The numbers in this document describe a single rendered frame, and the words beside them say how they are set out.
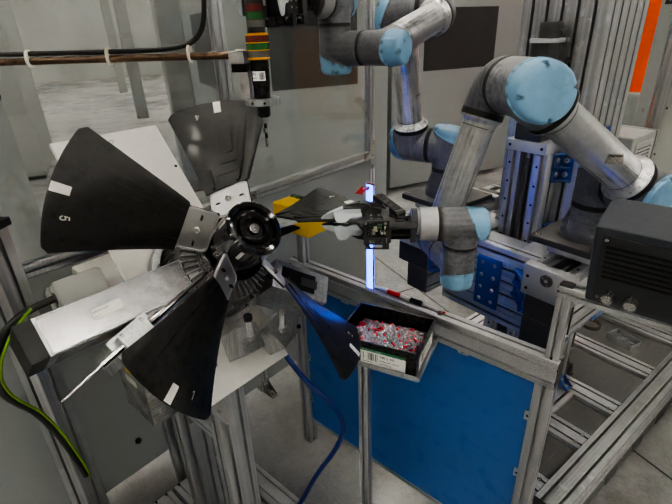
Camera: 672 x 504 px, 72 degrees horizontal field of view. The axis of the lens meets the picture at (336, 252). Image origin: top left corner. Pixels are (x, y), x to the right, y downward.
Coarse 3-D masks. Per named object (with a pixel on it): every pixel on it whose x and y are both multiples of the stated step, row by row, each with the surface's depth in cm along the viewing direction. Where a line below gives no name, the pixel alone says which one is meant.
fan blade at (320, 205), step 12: (312, 192) 122; (324, 192) 122; (300, 204) 115; (312, 204) 114; (324, 204) 115; (336, 204) 116; (276, 216) 107; (288, 216) 105; (300, 216) 104; (312, 216) 105
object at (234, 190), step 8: (240, 184) 99; (216, 192) 100; (224, 192) 100; (232, 192) 99; (240, 192) 99; (248, 192) 98; (216, 200) 100; (224, 200) 99; (232, 200) 99; (240, 200) 98; (248, 200) 97; (216, 208) 99; (224, 208) 99
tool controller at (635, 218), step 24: (624, 216) 86; (648, 216) 85; (600, 240) 87; (624, 240) 84; (648, 240) 81; (600, 264) 90; (624, 264) 87; (648, 264) 84; (600, 288) 93; (624, 288) 89; (648, 288) 86; (648, 312) 89
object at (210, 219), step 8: (192, 208) 89; (200, 208) 90; (192, 216) 90; (200, 216) 91; (208, 216) 92; (216, 216) 92; (184, 224) 90; (192, 224) 91; (200, 224) 92; (208, 224) 92; (216, 224) 93; (184, 232) 91; (192, 232) 92; (200, 232) 92; (208, 232) 93; (184, 240) 92; (200, 240) 93; (208, 240) 94; (184, 248) 93; (192, 248) 93; (200, 248) 94
